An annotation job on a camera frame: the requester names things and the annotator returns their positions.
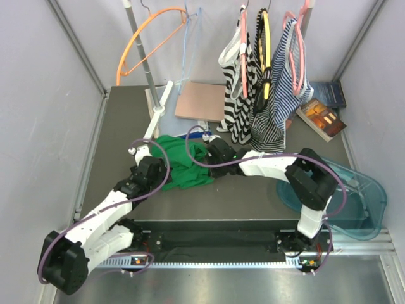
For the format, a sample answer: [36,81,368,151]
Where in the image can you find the green tank top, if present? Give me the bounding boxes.
[156,135,214,191]

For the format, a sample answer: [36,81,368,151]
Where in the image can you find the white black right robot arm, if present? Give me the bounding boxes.
[204,136,339,251]

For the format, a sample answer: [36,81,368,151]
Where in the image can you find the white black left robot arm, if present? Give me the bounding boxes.
[37,156,170,295]

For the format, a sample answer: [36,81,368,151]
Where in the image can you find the wide black white striped top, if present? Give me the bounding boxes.
[218,28,260,145]

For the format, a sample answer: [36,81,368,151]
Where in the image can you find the thin black white striped top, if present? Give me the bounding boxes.
[249,56,287,153]

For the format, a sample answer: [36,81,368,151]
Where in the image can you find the blue white striped tank top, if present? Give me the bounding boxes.
[272,18,314,128]

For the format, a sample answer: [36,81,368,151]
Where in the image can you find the pink hanger right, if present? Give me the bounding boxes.
[288,0,311,96]

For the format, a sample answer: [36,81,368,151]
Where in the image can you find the pink hanger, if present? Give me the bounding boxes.
[239,3,249,98]
[288,0,311,96]

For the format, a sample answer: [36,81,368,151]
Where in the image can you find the yellow black hanger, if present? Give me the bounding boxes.
[255,8,271,111]

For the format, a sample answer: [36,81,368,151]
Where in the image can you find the pink hanger left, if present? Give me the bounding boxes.
[239,3,249,98]

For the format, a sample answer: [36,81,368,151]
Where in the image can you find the orange plastic hanger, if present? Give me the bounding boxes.
[115,6,188,86]

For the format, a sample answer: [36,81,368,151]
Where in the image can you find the pink brown notebook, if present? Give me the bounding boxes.
[175,82,225,122]

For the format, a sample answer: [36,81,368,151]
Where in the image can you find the blue white folder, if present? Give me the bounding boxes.
[154,84,212,139]

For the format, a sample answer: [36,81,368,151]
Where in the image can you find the white rack base foot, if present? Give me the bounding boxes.
[144,81,173,140]

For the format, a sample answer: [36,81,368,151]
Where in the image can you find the grey rack pole left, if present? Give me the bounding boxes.
[122,0,159,106]

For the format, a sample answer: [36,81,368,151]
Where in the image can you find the grey rack pole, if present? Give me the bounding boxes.
[301,0,316,39]
[122,0,159,106]

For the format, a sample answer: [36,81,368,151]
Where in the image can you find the orange cover book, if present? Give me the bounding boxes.
[296,98,346,142]

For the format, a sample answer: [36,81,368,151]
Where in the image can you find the dark blue book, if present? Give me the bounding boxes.
[310,81,347,108]

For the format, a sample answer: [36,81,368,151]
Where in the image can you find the teal transparent plastic basket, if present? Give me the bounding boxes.
[275,155,389,242]

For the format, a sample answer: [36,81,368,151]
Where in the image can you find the grey rack pole right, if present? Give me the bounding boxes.
[301,0,316,39]

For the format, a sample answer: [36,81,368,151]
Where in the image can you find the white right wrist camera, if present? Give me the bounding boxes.
[202,134,221,144]

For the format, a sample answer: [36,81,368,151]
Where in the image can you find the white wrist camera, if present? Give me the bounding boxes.
[128,144,151,165]
[202,134,221,144]

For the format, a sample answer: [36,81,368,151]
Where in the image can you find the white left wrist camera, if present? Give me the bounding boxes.
[128,144,151,165]

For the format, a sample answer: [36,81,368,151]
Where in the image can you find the grey slotted cable duct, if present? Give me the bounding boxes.
[97,255,302,269]

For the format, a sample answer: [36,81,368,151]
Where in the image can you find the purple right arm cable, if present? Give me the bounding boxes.
[185,125,348,229]

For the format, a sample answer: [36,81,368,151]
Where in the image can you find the light blue wire hanger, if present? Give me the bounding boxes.
[176,4,203,96]

